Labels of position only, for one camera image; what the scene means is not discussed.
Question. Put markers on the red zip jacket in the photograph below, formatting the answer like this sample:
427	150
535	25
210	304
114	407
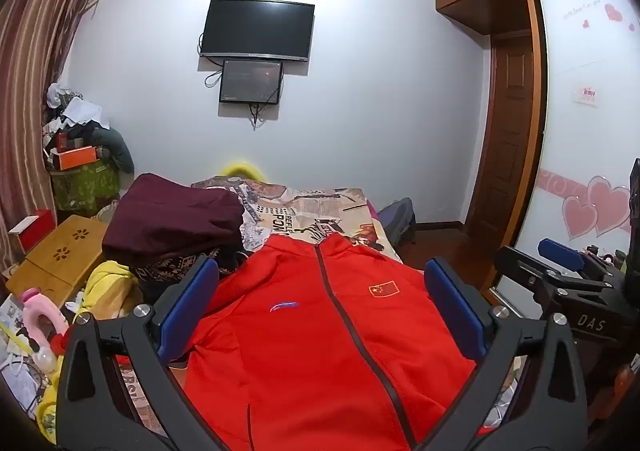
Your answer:
300	356

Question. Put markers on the brown wooden door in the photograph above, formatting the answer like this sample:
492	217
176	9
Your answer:
505	131

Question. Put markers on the wooden folding bed table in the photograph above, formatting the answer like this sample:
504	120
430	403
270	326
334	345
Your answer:
55	258

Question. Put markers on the small dark red box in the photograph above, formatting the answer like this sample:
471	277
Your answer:
61	142

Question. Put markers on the pink plastic toy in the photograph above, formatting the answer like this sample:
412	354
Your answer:
37	316

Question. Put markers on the red and white box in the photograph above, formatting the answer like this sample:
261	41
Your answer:
35	231

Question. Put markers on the wooden wardrobe with white door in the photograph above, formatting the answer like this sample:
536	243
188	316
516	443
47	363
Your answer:
575	56

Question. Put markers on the magenta cloth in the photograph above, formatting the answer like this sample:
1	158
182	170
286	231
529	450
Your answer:
373	209

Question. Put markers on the grey purple backpack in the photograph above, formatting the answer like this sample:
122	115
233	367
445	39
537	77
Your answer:
397	218

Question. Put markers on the black wall television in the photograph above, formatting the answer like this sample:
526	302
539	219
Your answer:
256	28

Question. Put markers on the maroon garment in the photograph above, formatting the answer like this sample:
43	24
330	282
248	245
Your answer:
170	216

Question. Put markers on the newspaper print bedsheet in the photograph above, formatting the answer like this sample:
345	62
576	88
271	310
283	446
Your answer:
300	211

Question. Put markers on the floor clutter pile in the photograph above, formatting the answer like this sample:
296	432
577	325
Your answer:
22	371

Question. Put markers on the dark patterned garment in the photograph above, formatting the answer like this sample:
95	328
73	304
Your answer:
170	267

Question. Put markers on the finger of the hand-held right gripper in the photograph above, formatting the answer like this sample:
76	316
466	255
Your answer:
560	251
520	263

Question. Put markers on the yellow blanket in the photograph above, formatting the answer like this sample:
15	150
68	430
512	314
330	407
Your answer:
107	281

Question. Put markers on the orange box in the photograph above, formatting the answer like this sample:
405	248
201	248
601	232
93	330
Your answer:
75	158

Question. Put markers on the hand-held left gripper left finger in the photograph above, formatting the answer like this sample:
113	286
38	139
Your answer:
192	306

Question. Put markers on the striped red curtain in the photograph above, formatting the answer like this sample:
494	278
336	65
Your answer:
35	56

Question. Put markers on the small red white sticker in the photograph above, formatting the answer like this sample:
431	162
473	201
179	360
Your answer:
589	96

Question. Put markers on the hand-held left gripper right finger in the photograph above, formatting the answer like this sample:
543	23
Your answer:
452	306

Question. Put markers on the small black wall monitor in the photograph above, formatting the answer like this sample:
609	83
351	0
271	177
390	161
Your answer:
250	82

